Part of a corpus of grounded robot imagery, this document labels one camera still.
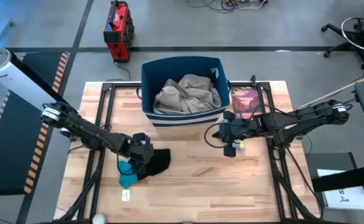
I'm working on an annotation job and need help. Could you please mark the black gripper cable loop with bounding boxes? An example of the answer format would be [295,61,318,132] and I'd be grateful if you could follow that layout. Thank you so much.
[203,122,232,149]

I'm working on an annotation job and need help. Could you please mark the grey beige garment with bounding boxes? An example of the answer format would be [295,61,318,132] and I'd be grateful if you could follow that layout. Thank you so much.
[152,78,189,114]

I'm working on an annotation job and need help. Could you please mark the white printed paper sheets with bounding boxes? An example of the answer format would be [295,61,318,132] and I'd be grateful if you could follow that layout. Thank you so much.
[317,169,364,212]

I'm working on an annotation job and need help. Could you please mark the khaki tan garment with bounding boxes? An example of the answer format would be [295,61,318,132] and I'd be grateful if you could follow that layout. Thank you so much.
[177,73,222,113]

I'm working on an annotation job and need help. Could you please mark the small white yellow item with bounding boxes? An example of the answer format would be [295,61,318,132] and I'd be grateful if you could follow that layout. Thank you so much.
[232,139,246,152]

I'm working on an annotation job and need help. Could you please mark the sunset landscape print picture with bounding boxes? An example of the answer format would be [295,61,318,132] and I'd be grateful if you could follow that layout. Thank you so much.
[230,86,264,120]

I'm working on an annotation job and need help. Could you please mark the black mat orange striped edge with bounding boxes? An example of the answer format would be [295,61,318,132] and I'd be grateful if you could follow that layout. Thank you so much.
[0,52,71,197]

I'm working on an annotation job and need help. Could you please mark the white yellow pole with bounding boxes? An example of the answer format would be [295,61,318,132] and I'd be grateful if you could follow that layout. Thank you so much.
[293,70,364,110]

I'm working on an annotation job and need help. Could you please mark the teal garment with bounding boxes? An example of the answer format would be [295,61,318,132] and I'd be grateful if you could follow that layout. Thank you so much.
[118,160,139,189]

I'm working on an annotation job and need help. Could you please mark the black metal table frame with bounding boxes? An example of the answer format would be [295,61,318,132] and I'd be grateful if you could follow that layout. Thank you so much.
[53,80,325,224]

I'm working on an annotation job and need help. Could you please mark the tangled floor cables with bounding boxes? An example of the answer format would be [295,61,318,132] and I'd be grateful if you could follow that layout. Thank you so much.
[186,0,269,14]

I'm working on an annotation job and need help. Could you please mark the white fuzzy ball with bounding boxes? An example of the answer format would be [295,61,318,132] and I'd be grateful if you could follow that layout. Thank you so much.
[91,213,108,224]

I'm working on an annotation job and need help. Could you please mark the black flat bar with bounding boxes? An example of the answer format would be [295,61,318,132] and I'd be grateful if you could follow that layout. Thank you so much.
[311,162,364,194]

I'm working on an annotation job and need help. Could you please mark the black tool box cable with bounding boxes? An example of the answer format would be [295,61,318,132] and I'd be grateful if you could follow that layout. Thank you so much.
[113,60,133,82]

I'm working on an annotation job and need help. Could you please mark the navy white striped fabric basket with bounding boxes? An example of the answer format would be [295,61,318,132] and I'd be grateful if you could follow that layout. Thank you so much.
[136,55,231,129]

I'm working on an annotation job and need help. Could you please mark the red black tool box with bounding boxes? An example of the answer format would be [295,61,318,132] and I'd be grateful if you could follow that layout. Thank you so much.
[103,0,136,62]

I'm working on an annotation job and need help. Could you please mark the black office chair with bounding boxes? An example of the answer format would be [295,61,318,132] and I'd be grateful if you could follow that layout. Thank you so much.
[320,8,364,71]

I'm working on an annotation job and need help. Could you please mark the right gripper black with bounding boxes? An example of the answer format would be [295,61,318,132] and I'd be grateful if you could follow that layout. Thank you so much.
[218,110,260,158]

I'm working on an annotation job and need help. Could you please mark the black garment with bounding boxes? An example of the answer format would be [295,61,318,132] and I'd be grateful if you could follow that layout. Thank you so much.
[136,148,172,181]

